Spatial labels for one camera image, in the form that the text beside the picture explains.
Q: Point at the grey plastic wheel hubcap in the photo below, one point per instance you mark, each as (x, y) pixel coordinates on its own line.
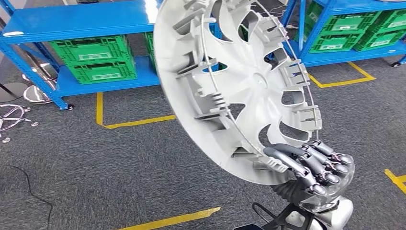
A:
(253, 79)

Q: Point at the black stanchion post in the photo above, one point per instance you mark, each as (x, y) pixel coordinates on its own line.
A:
(11, 92)

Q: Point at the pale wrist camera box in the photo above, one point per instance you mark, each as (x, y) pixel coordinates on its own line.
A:
(249, 227)

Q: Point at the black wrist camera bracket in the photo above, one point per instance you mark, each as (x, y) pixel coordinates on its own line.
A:
(285, 219)

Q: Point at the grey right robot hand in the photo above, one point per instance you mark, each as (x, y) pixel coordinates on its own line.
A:
(333, 187)

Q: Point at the blue metal shelf rack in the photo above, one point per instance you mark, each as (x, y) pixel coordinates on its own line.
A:
(349, 57)
(79, 19)

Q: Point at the black stool chrome base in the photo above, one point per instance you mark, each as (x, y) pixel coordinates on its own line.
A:
(34, 124)

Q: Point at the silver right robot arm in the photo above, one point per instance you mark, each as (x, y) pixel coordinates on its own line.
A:
(336, 216)

